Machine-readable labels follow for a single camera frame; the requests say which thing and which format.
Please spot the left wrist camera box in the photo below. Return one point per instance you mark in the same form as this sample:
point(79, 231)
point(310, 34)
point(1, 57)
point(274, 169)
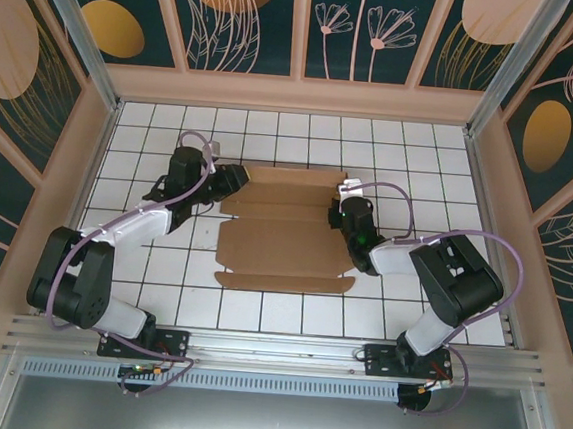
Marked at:
point(215, 149)

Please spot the large peach disc wall panel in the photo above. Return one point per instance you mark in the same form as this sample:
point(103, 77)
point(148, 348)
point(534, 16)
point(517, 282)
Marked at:
point(10, 40)

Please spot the aluminium table edge rail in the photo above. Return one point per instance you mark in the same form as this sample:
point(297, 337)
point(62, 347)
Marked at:
point(79, 196)
point(497, 218)

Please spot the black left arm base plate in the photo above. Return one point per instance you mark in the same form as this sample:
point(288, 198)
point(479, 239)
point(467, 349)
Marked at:
point(175, 342)

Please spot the leaf print wall panel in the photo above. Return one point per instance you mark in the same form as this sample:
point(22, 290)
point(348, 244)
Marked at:
point(222, 28)

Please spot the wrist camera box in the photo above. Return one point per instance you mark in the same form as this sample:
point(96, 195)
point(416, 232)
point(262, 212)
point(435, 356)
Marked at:
point(350, 186)
point(215, 149)

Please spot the long aluminium mounting rail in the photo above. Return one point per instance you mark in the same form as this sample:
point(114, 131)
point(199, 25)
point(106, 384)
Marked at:
point(275, 346)

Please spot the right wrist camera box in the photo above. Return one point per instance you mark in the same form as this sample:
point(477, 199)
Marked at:
point(350, 186)

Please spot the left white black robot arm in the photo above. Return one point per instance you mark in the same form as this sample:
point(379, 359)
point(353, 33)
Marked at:
point(135, 224)

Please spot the small circuit board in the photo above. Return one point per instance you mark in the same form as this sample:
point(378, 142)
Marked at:
point(140, 369)

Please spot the peach circle gold-line wall panel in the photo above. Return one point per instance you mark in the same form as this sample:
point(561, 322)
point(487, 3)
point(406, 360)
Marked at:
point(473, 35)

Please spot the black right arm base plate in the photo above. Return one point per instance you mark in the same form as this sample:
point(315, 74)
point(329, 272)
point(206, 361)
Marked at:
point(379, 360)

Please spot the orange oval wall panel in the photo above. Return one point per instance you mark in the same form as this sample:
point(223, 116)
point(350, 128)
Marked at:
point(112, 28)

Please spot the grey metal sheet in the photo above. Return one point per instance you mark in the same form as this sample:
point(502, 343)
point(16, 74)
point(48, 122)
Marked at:
point(268, 424)

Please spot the aluminium corner post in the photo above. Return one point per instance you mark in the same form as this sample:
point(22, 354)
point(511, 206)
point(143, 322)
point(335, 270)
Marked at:
point(81, 36)
point(516, 59)

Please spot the brown cardboard box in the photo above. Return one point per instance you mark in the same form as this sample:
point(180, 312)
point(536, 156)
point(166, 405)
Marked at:
point(285, 234)

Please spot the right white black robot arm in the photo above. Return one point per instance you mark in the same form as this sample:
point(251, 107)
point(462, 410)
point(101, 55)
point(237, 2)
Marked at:
point(393, 259)

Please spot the flower print wall panel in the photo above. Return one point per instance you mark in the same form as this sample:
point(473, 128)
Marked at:
point(363, 30)

